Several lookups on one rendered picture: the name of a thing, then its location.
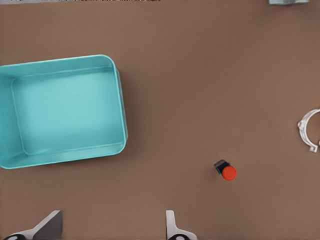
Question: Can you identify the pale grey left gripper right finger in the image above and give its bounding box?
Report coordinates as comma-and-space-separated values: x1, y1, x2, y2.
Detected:
165, 209, 198, 240

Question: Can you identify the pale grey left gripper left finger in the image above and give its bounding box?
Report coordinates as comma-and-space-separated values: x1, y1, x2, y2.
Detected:
1, 209, 64, 240

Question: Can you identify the red push button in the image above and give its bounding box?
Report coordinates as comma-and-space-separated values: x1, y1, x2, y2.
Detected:
213, 159, 238, 182

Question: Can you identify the blue storage box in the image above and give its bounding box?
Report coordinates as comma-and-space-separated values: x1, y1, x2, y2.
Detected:
0, 54, 129, 170

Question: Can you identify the white ring-shaped object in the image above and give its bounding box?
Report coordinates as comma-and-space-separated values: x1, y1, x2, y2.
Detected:
297, 108, 320, 153

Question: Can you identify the silver frame post foot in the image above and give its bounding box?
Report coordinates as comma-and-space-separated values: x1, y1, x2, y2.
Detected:
268, 0, 310, 6

